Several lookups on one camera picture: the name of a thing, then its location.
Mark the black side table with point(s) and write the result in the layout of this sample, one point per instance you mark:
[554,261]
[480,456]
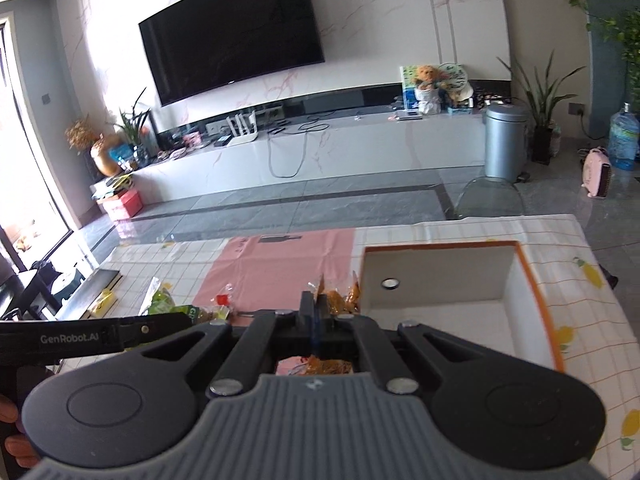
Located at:
[25,290]

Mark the small clear red candy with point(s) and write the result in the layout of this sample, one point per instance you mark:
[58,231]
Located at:
[223,300]

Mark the orange printed snack packet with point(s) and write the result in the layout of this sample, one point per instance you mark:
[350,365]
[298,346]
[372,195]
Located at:
[340,302]

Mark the printed picture board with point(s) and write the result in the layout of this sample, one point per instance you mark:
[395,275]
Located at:
[407,85]

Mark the tall potted plant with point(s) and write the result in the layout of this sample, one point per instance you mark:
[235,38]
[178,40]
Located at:
[542,142]

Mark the green leafy potted plant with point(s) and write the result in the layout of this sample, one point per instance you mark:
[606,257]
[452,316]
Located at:
[131,130]

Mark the person's left hand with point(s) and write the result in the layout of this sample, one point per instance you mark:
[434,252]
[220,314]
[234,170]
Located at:
[22,452]

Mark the round painted fan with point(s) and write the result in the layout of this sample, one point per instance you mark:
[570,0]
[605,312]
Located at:
[455,77]

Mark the green snack packet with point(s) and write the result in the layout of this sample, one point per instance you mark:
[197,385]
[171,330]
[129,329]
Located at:
[162,302]

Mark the blue water bottle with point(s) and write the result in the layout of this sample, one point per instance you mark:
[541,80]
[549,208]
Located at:
[625,140]

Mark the black flat box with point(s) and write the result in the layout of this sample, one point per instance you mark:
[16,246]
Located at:
[95,285]

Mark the yellow small box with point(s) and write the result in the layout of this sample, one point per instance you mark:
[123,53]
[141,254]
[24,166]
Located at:
[104,304]

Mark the orange cardboard box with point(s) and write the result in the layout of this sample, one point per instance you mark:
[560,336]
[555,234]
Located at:
[450,270]

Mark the green sausage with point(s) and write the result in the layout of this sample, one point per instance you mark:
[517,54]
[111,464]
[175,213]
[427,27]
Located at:
[192,311]

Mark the white flat device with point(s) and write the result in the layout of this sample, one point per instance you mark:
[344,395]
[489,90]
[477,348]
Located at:
[409,115]

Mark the pink storage box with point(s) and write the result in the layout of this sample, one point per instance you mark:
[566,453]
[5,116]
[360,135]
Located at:
[125,205]

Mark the brown teddy bear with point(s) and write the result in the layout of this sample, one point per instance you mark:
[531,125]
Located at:
[427,74]

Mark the white marble television console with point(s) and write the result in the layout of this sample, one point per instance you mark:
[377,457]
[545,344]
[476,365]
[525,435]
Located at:
[375,150]

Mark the pink table mat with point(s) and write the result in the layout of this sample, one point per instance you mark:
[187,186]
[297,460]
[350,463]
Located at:
[280,260]

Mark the stack of papers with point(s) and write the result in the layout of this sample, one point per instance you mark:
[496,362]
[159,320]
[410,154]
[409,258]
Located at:
[112,187]

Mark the white router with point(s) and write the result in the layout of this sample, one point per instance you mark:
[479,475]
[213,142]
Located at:
[245,136]

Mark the pink space heater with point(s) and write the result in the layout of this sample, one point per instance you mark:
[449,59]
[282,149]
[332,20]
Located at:
[597,172]

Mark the wall socket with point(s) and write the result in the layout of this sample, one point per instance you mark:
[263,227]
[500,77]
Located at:
[576,108]

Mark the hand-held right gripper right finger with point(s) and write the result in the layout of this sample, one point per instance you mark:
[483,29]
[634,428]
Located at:
[322,325]

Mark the orange vase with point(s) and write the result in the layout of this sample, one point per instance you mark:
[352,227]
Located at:
[105,160]

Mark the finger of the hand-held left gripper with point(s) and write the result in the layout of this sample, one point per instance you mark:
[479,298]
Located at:
[155,327]

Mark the silver trash can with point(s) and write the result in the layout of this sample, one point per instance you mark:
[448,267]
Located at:
[505,145]

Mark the black wall television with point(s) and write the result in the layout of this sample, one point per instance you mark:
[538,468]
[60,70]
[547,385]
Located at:
[230,35]

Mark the checked lemon print tablecloth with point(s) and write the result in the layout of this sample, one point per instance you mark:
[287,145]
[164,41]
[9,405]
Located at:
[575,240]

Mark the clear glass chair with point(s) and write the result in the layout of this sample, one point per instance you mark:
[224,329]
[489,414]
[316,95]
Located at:
[487,200]

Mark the dried flowers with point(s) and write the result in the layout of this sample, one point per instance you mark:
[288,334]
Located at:
[80,135]

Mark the hanging green vine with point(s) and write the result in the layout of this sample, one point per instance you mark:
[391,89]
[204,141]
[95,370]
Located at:
[630,35]

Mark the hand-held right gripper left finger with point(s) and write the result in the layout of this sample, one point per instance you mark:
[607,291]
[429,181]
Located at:
[307,310]

